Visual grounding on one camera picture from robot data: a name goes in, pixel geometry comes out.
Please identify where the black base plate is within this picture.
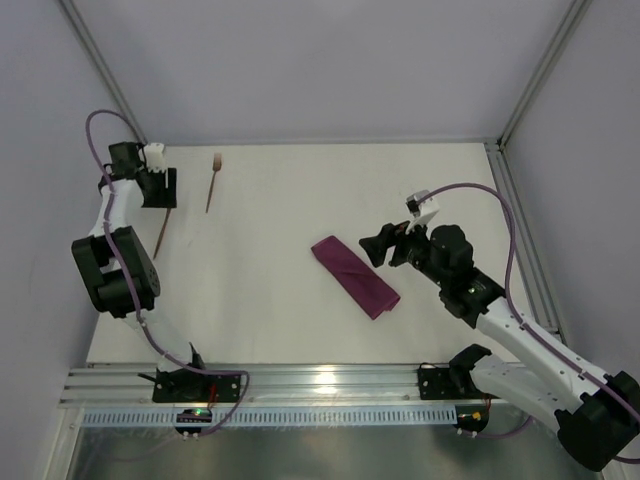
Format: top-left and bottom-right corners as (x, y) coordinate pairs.
(416, 363), (497, 400)
(152, 369), (241, 403)

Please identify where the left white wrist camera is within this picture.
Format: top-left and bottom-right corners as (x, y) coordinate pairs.
(141, 143), (168, 173)

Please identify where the front aluminium rail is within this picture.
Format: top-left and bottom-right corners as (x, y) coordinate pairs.
(58, 361), (541, 406)

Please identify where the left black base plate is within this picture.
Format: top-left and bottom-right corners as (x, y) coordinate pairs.
(152, 369), (241, 403)

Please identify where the right corner aluminium post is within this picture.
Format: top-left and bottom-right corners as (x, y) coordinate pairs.
(497, 0), (592, 147)

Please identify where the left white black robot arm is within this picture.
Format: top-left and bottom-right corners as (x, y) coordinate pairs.
(71, 142), (204, 389)

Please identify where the left corner aluminium post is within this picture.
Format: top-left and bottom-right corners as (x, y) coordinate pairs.
(56, 0), (148, 142)

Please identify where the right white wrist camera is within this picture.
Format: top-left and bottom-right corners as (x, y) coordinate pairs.
(405, 190), (440, 234)

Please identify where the grey slotted cable duct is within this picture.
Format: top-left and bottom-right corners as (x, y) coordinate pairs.
(81, 404), (458, 429)

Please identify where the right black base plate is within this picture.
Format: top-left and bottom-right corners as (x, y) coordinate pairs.
(416, 363), (497, 400)

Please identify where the corner aluminium post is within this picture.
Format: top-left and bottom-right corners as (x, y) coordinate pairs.
(56, 0), (148, 142)
(497, 0), (592, 147)

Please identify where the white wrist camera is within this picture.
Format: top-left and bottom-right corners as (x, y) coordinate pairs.
(141, 143), (168, 173)
(405, 190), (440, 234)

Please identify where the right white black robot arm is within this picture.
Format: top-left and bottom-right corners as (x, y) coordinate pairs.
(359, 222), (639, 472)

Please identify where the purple satin napkin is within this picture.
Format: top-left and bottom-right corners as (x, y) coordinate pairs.
(310, 236), (401, 320)

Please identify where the right side aluminium rail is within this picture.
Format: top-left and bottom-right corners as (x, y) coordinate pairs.
(485, 139), (564, 339)

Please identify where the aluminium rail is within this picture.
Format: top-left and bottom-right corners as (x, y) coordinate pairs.
(58, 361), (541, 406)
(485, 139), (564, 339)

